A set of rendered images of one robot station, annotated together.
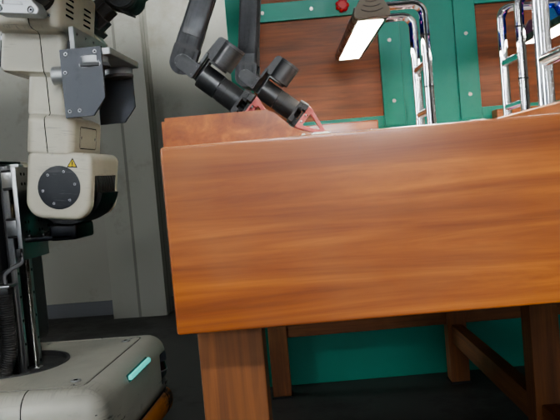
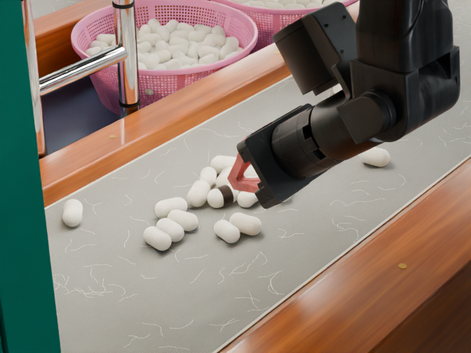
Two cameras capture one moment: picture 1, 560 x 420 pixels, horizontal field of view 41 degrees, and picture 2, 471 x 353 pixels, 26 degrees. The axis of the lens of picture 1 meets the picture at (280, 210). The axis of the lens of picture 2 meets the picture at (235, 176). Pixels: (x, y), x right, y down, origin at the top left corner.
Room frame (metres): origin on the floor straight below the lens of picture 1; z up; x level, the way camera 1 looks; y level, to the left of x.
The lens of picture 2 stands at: (2.69, 0.42, 1.35)
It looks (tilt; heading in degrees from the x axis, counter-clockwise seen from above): 31 degrees down; 220
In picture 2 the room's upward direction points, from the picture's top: straight up
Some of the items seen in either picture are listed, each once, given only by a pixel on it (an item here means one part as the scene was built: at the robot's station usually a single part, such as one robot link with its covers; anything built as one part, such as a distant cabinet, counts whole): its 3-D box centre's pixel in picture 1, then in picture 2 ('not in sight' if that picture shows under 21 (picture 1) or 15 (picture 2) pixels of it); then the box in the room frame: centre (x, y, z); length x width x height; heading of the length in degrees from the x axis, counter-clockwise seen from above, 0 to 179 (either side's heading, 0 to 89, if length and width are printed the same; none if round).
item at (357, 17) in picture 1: (357, 28); not in sight; (1.98, -0.24, 1.08); 0.62 x 0.08 x 0.07; 0
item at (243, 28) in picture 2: not in sight; (165, 61); (1.71, -0.52, 0.72); 0.27 x 0.27 x 0.10
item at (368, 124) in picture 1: (332, 134); not in sight; (2.42, -0.19, 0.83); 0.30 x 0.06 x 0.07; 90
